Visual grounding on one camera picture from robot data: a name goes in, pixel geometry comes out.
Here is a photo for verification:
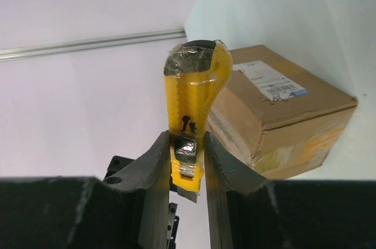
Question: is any yellow utility knife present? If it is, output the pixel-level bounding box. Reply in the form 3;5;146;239
163;40;233;203

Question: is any brown cardboard express box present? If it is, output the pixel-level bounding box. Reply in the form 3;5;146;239
208;45;357;179

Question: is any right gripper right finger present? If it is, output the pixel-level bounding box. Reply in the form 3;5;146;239
204;133;375;248

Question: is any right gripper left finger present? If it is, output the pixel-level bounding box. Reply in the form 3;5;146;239
1;132;170;248

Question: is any left aluminium frame post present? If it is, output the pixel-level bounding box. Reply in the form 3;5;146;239
1;28;186;62

